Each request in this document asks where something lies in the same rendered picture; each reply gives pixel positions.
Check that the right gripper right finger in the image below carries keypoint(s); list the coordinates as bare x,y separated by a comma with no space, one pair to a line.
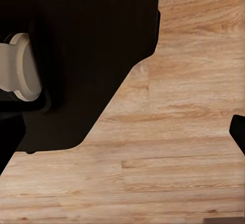
237,131

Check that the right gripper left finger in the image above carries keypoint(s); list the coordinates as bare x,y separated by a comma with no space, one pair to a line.
12,131

